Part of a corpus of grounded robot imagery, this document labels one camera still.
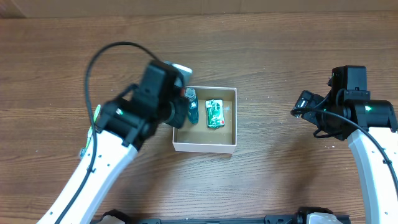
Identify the teal mouthwash bottle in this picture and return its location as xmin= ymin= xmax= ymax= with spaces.
xmin=185 ymin=88 xmax=199 ymax=124

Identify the green white packet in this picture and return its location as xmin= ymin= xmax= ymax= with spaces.
xmin=205 ymin=99 xmax=225 ymax=129

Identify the green toothbrush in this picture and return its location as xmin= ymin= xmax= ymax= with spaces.
xmin=79 ymin=105 xmax=101 ymax=160

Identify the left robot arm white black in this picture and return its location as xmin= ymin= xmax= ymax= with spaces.
xmin=39 ymin=60 xmax=193 ymax=223

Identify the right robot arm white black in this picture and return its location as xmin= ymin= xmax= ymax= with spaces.
xmin=290 ymin=65 xmax=397 ymax=223

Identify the white cardboard box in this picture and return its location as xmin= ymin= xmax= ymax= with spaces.
xmin=172 ymin=86 xmax=238 ymax=154

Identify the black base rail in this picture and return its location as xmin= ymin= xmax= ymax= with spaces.
xmin=93 ymin=207 xmax=351 ymax=224

